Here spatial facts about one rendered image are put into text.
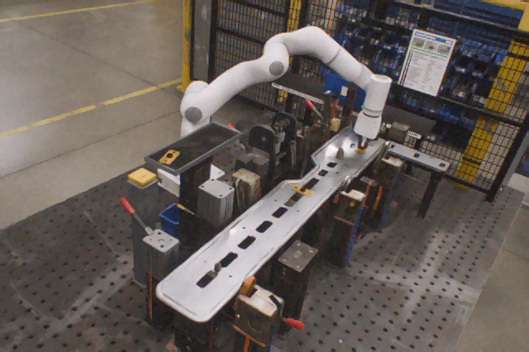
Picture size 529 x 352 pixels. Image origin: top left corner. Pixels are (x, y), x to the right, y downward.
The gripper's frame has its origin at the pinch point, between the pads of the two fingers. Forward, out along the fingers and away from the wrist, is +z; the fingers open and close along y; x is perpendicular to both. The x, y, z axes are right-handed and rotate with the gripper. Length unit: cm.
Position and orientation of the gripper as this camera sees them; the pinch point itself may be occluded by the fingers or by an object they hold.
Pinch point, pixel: (362, 144)
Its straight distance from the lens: 207.2
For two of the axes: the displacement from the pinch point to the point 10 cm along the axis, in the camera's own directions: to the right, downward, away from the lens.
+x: 5.3, -4.2, 7.4
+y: 8.4, 3.9, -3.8
